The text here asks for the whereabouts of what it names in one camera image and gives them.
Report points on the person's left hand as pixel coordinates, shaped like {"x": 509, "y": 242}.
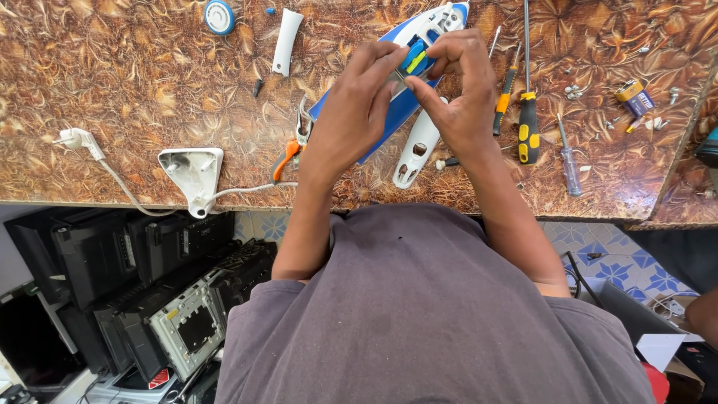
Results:
{"x": 342, "y": 118}

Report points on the person's right hand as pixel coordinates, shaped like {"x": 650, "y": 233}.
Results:
{"x": 465, "y": 106}

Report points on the blue and white iron body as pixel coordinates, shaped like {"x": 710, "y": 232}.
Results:
{"x": 401, "y": 109}

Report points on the blue and green button part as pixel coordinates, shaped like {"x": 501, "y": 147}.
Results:
{"x": 416, "y": 56}

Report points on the orange and black screwdriver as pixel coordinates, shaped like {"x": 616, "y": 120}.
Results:
{"x": 505, "y": 98}

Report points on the small white tipped tool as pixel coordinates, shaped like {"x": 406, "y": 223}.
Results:
{"x": 446, "y": 163}

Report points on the yellow and black screwdriver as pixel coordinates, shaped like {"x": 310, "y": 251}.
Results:
{"x": 528, "y": 129}

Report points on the thin silver metal rod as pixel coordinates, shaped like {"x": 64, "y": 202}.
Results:
{"x": 495, "y": 42}

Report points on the small black plastic piece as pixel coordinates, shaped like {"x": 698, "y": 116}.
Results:
{"x": 257, "y": 87}

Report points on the white curved plastic cover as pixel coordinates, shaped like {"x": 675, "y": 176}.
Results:
{"x": 287, "y": 42}

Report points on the scattered silver screws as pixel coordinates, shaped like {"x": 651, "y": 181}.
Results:
{"x": 573, "y": 91}

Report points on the white iron rear cover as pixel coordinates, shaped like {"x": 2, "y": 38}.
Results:
{"x": 193, "y": 174}

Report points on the white and blue round dial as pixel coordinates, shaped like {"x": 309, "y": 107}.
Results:
{"x": 219, "y": 17}

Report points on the small yellow tube part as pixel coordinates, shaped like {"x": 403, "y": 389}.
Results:
{"x": 634, "y": 124}

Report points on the blue and gold battery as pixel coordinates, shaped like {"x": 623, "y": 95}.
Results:
{"x": 636, "y": 100}

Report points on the person's grey shirt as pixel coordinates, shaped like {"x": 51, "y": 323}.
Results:
{"x": 426, "y": 314}

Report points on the teal power tool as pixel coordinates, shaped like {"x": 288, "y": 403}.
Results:
{"x": 709, "y": 148}

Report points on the white power plug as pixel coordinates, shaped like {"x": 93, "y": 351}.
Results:
{"x": 81, "y": 140}

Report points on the heap of black electronic units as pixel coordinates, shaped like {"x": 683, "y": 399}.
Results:
{"x": 140, "y": 292}

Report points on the cardboard box with parts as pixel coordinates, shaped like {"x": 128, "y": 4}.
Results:
{"x": 645, "y": 325}

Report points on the red plastic object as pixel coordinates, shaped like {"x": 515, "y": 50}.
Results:
{"x": 657, "y": 384}

